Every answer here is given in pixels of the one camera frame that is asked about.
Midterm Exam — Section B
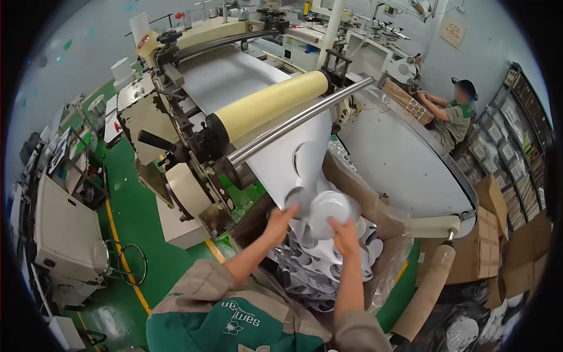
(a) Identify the person's right hand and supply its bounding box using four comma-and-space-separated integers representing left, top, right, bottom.
328, 216, 362, 261

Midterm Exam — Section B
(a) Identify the person's left hand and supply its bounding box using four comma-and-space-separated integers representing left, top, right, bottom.
266, 204, 301, 246

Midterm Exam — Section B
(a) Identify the white paper plate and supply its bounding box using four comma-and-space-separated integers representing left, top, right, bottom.
307, 190, 352, 241

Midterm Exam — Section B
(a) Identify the punched white paper web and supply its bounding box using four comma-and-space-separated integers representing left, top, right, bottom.
179, 44, 335, 221

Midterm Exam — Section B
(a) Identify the cardboard box with plastic liner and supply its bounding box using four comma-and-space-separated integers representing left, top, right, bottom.
229, 150, 416, 315

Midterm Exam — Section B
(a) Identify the round white turntable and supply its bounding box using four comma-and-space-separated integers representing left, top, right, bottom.
336, 79, 479, 240

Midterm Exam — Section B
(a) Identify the steel bar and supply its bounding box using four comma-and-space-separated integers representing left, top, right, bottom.
226, 76, 375, 167

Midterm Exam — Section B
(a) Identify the brown cardboard tube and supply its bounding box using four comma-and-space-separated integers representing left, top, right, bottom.
391, 243, 457, 343

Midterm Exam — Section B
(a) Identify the yellow roller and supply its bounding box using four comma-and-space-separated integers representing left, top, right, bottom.
206, 70, 333, 150

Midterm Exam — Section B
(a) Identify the person's body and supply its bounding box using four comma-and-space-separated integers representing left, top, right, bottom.
145, 259, 393, 352

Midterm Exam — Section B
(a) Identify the beige paper plate press machine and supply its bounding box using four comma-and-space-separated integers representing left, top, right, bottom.
115, 9, 352, 251

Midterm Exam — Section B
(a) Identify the stack of cardboard cartons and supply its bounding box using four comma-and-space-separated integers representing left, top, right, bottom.
416, 174, 554, 309

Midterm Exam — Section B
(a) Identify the black bag of paper scrap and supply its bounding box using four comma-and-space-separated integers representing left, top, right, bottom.
396, 282, 528, 352

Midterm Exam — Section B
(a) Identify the white background machine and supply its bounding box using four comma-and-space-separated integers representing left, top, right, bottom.
281, 0, 436, 86

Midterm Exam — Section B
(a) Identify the full storage shelf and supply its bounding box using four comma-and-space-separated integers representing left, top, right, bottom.
453, 62, 554, 231

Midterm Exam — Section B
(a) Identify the beige machine cabinet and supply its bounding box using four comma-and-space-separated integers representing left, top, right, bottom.
32, 172, 108, 309

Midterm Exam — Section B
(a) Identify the round metal stool frame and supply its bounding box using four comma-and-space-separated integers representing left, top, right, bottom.
103, 240, 149, 287

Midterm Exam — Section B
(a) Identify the brown paper wall notice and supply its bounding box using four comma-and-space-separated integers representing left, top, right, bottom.
440, 15, 467, 49

